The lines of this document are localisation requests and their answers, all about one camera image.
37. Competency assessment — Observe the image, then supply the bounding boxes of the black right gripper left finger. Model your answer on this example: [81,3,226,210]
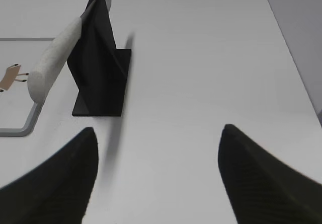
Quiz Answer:
[1,127,99,223]

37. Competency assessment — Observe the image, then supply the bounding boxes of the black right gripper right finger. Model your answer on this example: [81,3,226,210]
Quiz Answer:
[217,124,321,223]

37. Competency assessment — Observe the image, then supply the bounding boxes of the white-handled kitchen knife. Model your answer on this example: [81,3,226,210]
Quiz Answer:
[27,0,112,104]

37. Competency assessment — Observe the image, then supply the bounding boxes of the white deer cutting board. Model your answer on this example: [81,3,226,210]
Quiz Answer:
[1,40,51,128]

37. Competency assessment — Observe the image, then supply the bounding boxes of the black knife stand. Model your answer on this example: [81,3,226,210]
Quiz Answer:
[67,0,131,117]

